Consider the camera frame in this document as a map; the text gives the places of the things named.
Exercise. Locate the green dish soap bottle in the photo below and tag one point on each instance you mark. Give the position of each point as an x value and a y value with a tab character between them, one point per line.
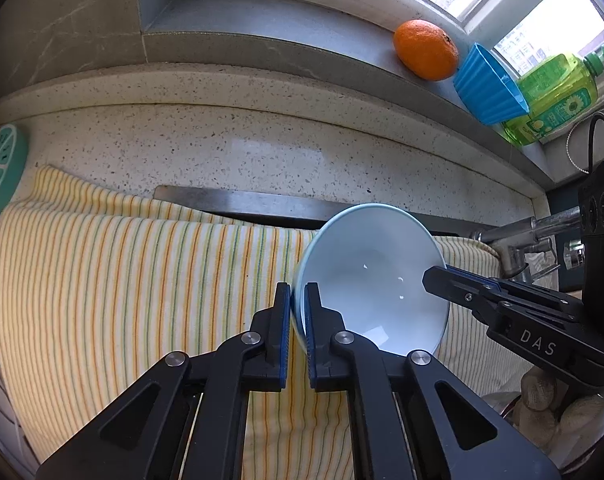
556	95

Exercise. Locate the blue fluted silicone cup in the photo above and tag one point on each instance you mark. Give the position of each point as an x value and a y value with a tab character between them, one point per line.
486	87

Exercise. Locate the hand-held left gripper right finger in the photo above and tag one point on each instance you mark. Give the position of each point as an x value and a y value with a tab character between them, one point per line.
312	340

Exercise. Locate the orange fruit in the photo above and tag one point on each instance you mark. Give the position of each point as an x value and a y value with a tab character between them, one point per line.
424	50

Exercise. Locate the light blue ceramic bowl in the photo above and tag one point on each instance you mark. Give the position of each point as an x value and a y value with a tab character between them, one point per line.
371	280

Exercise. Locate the person's right hand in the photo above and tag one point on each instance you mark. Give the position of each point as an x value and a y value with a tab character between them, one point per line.
576	425

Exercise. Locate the teal power strip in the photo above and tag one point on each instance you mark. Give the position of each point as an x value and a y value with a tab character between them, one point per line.
2	160

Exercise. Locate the chrome faucet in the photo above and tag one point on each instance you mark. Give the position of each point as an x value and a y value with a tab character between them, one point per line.
511	255

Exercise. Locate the yellow striped cloth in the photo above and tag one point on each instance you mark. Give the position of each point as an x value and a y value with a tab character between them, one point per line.
132	285

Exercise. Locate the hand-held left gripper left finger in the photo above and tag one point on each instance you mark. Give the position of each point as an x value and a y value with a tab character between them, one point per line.
283	335

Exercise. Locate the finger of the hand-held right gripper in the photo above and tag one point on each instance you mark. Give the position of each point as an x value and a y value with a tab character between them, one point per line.
451	287
474	276

